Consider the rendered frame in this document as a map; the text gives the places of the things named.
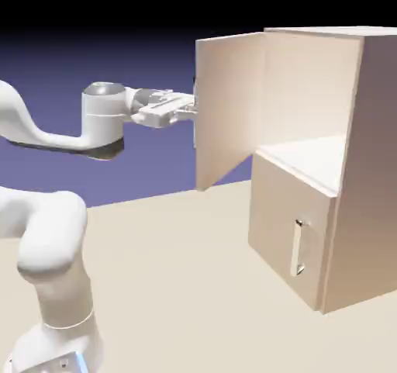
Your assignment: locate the silver handle of closed door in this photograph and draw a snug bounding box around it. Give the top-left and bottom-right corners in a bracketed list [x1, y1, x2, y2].
[290, 217, 312, 277]

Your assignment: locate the metal handle of hinged door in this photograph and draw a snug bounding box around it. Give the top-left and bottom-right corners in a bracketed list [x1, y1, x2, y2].
[192, 75, 199, 150]

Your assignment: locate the light wood cabinet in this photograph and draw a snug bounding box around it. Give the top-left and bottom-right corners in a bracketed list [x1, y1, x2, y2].
[247, 26, 397, 316]

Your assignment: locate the light wood closed cabinet door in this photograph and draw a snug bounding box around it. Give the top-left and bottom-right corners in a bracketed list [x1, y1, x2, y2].
[247, 151, 338, 312]

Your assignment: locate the light wood hinged cabinet door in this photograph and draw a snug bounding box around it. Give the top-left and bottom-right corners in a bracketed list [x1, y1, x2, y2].
[194, 31, 268, 192]

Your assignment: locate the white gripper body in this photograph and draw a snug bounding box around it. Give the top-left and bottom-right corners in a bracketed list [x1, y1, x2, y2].
[130, 92, 196, 130]

